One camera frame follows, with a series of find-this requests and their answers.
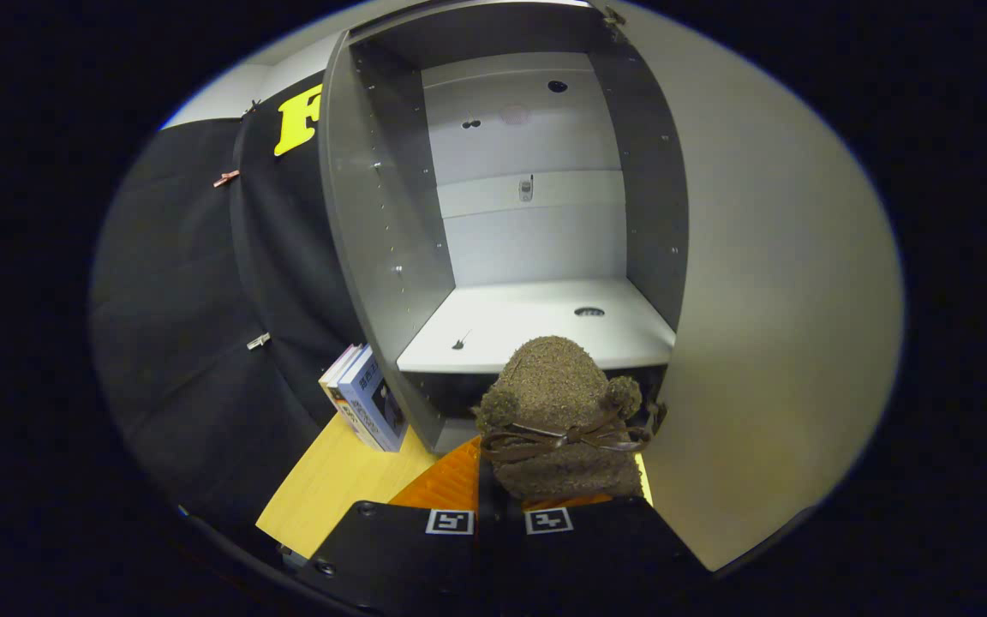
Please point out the black backdrop cloth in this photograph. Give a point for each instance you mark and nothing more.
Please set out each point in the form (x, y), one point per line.
(185, 343)

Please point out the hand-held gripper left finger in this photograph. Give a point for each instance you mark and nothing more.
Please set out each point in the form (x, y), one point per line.
(399, 557)

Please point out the red clothes peg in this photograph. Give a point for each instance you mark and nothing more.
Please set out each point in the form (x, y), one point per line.
(225, 178)

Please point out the beige shoe cabinet door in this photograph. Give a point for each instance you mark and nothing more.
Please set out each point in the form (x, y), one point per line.
(785, 300)

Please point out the blue cover book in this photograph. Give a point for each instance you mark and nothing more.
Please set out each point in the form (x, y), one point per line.
(373, 403)

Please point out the grey shoe cabinet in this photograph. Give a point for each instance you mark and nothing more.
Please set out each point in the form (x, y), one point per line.
(391, 240)

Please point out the black binder clip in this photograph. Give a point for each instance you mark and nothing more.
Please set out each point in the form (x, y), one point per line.
(251, 107)

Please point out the brown fuzzy shoe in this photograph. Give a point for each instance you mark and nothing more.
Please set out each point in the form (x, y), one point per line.
(558, 394)

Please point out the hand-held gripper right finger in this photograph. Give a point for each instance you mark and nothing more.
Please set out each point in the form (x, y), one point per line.
(596, 548)

